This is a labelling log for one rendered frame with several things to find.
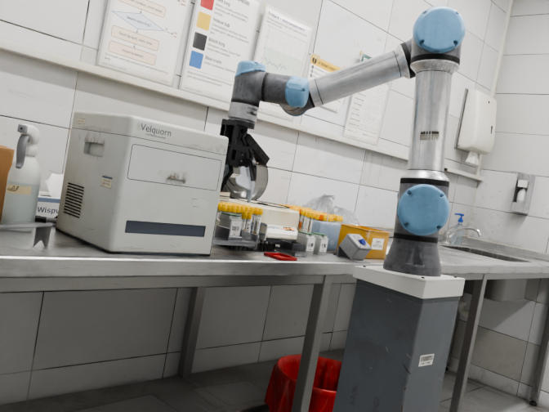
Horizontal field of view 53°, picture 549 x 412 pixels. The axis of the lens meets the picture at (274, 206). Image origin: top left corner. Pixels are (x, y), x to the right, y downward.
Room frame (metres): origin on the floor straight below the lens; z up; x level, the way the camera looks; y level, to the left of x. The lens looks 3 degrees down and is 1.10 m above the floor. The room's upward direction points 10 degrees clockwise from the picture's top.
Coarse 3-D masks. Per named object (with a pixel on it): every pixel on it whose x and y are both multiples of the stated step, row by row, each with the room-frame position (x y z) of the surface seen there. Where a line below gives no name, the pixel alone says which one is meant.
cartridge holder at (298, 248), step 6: (282, 240) 1.69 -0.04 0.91; (288, 240) 1.72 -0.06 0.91; (276, 246) 1.71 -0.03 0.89; (282, 246) 1.69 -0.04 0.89; (288, 246) 1.67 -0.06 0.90; (294, 246) 1.67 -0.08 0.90; (300, 246) 1.68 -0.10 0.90; (288, 252) 1.67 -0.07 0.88; (294, 252) 1.65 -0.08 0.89; (300, 252) 1.66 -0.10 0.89
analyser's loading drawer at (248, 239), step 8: (216, 232) 1.47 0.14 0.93; (224, 232) 1.45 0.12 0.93; (240, 232) 1.47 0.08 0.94; (248, 232) 1.53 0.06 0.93; (216, 240) 1.40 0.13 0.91; (224, 240) 1.42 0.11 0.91; (232, 240) 1.44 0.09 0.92; (240, 240) 1.46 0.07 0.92; (248, 240) 1.51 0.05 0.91; (256, 240) 1.50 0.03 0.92; (256, 248) 1.50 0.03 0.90
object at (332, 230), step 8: (312, 224) 1.89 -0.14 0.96; (320, 224) 1.86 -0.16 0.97; (328, 224) 1.89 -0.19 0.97; (336, 224) 1.91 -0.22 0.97; (320, 232) 1.87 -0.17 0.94; (328, 232) 1.89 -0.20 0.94; (336, 232) 1.92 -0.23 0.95; (328, 240) 1.90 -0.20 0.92; (336, 240) 1.92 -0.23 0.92; (328, 248) 1.90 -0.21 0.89; (336, 248) 1.93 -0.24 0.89
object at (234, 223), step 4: (224, 216) 1.46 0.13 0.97; (228, 216) 1.45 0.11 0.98; (232, 216) 1.45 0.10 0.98; (220, 220) 1.47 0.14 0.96; (224, 220) 1.46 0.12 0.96; (228, 220) 1.45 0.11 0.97; (232, 220) 1.44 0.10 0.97; (236, 220) 1.45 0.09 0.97; (240, 220) 1.46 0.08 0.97; (220, 224) 1.47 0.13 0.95; (224, 224) 1.46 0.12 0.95; (228, 224) 1.45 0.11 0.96; (232, 224) 1.44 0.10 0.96; (236, 224) 1.46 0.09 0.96; (240, 224) 1.47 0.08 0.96; (232, 228) 1.45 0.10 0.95; (236, 228) 1.46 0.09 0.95; (240, 228) 1.47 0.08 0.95; (232, 232) 1.45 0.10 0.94; (236, 232) 1.46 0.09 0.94
